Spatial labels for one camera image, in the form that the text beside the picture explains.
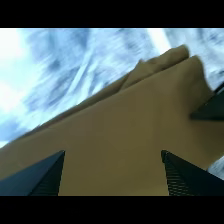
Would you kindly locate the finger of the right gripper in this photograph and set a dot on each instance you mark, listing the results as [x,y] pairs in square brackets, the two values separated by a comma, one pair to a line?
[211,110]

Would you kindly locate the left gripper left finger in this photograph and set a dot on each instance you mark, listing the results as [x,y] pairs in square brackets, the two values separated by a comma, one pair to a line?
[43,176]

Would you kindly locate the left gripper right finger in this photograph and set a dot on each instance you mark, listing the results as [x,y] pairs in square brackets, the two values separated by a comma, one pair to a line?
[186,180]

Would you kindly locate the brown garment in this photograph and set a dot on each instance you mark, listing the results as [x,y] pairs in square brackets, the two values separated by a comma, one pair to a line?
[126,133]

